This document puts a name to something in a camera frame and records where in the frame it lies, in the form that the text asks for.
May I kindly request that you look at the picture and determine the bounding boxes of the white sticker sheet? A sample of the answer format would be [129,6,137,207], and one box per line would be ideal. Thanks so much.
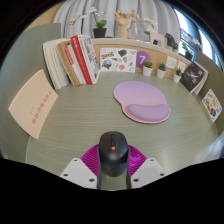
[99,47,138,74]

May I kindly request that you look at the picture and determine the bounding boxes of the wooden hand model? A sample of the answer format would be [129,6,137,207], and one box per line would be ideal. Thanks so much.
[114,9,130,39]

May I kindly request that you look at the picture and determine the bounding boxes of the small potted succulent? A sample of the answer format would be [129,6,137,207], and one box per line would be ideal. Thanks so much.
[156,63,167,79]
[172,67,183,84]
[142,60,154,77]

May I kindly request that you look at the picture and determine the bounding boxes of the purple mouse pad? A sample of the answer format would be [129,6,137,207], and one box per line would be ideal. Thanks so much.
[112,80,171,125]

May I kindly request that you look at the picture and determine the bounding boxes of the brown cork-cover book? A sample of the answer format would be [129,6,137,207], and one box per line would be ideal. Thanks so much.
[55,39,83,87]

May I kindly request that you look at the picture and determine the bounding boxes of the black horse figure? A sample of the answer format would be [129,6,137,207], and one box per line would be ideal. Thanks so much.
[164,32,179,51]

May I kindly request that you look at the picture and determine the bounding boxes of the white book with red spine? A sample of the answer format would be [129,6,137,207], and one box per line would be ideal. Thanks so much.
[64,43,87,86]

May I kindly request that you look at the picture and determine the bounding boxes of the black computer mouse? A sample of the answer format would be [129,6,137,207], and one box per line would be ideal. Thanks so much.
[97,130,130,178]

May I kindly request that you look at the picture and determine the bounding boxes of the beige book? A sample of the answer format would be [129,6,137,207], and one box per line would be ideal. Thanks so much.
[7,68,59,140]

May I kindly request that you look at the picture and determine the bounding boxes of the white orchid in black pot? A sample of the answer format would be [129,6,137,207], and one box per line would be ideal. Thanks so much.
[69,7,108,39]

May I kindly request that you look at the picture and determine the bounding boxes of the black-cover book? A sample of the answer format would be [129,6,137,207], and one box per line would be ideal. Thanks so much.
[179,61,206,93]

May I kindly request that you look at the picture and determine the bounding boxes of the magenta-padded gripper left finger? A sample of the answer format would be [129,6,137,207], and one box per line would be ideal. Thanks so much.
[59,143,101,190]

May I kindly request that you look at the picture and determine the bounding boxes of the colourful sticker card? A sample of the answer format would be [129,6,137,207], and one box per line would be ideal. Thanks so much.
[201,88,223,124]

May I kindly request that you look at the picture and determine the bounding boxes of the grey curtain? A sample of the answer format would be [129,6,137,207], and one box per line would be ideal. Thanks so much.
[53,0,183,41]

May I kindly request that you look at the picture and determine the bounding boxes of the thick white book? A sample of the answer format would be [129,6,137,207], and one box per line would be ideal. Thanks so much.
[42,38,71,90]

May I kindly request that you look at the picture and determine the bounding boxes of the wooden mannequin figure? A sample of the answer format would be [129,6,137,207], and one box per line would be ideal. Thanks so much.
[128,8,143,38]

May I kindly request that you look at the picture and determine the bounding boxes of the white orchid flowers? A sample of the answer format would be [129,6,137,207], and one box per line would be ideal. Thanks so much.
[141,17,157,29]

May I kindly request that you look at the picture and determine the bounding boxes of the green plant in black pot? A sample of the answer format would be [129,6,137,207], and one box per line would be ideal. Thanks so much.
[181,34,203,62]

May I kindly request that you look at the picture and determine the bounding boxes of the pink horse figure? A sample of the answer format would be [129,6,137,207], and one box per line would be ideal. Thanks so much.
[143,26,166,48]

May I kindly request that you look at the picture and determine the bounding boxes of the round purple number sticker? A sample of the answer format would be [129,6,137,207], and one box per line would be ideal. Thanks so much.
[135,50,152,69]

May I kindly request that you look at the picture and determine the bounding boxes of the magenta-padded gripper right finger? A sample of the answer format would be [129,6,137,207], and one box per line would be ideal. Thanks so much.
[126,144,166,190]

